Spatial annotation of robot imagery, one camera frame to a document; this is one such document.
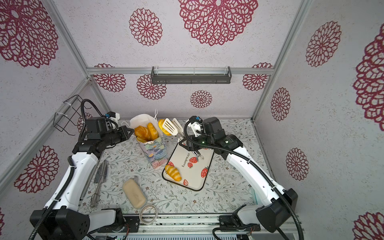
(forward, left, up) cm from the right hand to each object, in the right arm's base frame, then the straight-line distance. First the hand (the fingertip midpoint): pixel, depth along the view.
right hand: (182, 140), depth 69 cm
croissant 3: (+7, +11, +3) cm, 13 cm away
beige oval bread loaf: (-16, +26, -26) cm, 41 cm away
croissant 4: (-3, +7, -27) cm, 28 cm away
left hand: (+6, +26, -3) cm, 27 cm away
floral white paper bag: (+21, +26, -8) cm, 34 cm away
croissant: (+15, +20, -13) cm, 29 cm away
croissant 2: (+11, +27, -15) cm, 33 cm away
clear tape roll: (-26, +21, -30) cm, 45 cm away
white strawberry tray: (+1, -5, -32) cm, 32 cm away
